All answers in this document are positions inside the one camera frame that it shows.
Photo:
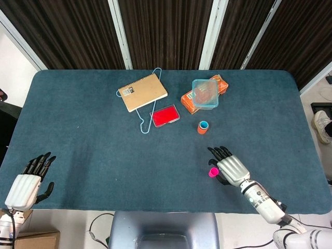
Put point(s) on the dark pleated screen panel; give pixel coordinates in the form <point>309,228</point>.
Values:
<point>72,31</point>
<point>238,31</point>
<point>303,33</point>
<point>166,31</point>

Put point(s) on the white sneaker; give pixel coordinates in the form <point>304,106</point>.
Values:
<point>321,127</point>

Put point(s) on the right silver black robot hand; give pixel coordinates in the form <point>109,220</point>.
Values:
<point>233,169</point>

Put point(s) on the pink plastic cup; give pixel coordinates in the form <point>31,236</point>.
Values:
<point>213,172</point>

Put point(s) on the orange plastic cup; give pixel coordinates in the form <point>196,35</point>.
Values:
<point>201,131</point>

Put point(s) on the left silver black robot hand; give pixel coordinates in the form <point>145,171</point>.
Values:
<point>22,190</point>

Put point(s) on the red ink pad case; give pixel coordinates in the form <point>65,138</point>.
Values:
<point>165,116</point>

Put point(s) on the kraft spiral notebook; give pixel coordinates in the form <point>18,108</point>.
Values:
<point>142,93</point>

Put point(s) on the orange cardboard box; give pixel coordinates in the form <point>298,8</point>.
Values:
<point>188,103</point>

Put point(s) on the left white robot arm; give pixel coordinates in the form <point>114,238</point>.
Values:
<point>6,228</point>

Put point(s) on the black chair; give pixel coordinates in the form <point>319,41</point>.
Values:
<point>7,119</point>

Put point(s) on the white screen frame post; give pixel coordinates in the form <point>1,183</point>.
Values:
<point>211,36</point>
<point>122,36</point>
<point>256,39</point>
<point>315,77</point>
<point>23,44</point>

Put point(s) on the teal velvet tablecloth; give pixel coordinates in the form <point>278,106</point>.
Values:
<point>103,160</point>

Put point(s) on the brown cardboard box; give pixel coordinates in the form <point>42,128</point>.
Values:
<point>39,240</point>

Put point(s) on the grey blue robot torso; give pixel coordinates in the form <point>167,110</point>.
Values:
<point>160,228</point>

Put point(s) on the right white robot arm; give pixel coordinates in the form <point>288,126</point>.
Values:
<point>264,202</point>

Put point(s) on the clear container teal lid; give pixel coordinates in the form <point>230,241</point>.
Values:
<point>205,93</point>

